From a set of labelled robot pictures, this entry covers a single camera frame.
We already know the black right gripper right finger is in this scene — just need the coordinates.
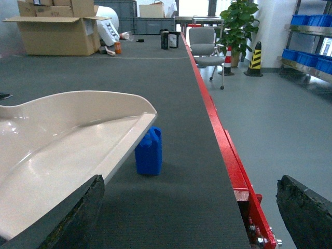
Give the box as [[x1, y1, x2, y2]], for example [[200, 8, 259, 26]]
[[276, 175, 331, 248]]

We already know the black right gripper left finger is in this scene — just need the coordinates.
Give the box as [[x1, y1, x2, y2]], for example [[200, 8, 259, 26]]
[[1, 175, 105, 248]]

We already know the beige plastic scoop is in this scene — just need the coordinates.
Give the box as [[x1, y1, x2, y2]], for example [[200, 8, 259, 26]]
[[1, 91, 157, 240]]

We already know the blue plastic part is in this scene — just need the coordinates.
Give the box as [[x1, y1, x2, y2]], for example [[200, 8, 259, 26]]
[[135, 126, 162, 175]]

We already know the steel shelf rack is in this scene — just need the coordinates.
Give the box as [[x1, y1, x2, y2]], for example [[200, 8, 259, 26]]
[[278, 1, 331, 83]]

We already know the yellow black striped bollard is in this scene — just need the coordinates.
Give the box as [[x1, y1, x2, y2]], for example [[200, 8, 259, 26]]
[[244, 41, 263, 77]]

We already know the red white traffic cone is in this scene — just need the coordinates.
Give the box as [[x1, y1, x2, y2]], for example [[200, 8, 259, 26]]
[[218, 46, 234, 76]]

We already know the wooden brush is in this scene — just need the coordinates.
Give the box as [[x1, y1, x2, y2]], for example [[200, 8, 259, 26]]
[[99, 46, 116, 56]]

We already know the orange can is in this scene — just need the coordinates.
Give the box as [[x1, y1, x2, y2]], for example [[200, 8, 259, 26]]
[[114, 41, 122, 54]]

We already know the grey office chair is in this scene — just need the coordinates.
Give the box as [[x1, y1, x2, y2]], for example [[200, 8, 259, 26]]
[[189, 27, 225, 90]]

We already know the large open cardboard box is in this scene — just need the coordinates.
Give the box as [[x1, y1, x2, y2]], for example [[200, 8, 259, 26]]
[[4, 1, 109, 56]]

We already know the white roll bag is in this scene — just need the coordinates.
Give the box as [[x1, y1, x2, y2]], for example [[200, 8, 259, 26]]
[[96, 6, 120, 47]]

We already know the green potted plant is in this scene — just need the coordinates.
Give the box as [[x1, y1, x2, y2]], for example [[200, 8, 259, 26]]
[[219, 0, 259, 67]]

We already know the black box with label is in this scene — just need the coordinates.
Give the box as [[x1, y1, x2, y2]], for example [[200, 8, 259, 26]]
[[160, 29, 181, 50]]

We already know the grey plastic crate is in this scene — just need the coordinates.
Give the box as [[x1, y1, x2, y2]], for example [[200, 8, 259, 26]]
[[133, 17, 176, 35]]

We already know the red conveyor frame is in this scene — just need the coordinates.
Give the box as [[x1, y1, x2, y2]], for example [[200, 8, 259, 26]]
[[181, 34, 282, 248]]

